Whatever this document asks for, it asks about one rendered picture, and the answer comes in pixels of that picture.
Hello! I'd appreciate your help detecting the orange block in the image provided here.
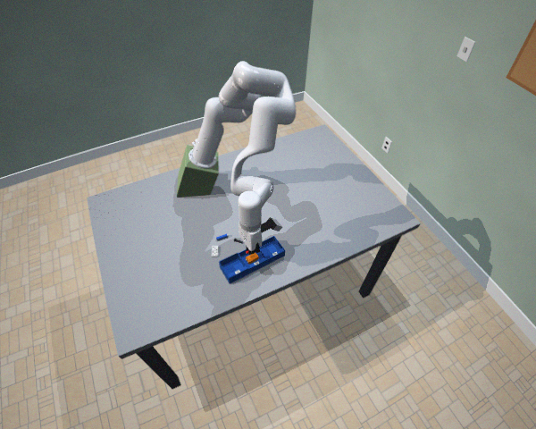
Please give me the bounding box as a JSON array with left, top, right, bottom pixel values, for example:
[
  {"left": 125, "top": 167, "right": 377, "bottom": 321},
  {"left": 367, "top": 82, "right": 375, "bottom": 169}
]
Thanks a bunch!
[{"left": 246, "top": 253, "right": 259, "bottom": 264}]

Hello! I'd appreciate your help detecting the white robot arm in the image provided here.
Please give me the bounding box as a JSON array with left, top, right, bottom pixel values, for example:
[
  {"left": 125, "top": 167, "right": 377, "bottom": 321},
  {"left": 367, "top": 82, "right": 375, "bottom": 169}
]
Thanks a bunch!
[{"left": 188, "top": 62, "right": 296, "bottom": 232}]

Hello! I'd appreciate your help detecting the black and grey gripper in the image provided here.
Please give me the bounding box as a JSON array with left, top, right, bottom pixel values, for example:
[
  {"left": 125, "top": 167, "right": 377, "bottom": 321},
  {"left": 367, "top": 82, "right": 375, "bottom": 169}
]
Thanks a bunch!
[{"left": 239, "top": 224, "right": 262, "bottom": 255}]

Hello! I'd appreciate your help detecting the blue rack of bins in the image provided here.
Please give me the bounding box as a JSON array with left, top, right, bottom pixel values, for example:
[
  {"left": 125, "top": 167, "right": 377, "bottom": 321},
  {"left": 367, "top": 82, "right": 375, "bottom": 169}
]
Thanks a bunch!
[{"left": 219, "top": 236, "right": 285, "bottom": 284}]

